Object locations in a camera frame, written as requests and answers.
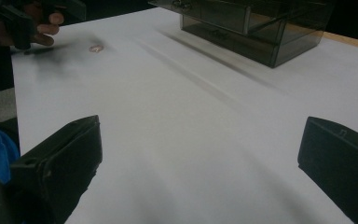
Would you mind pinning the smoky transparent drawer box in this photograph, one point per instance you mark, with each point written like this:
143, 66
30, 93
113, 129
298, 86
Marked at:
254, 28

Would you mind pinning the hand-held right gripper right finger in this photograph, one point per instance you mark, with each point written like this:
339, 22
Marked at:
338, 161

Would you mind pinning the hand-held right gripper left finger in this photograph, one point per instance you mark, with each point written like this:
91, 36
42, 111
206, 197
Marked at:
62, 165

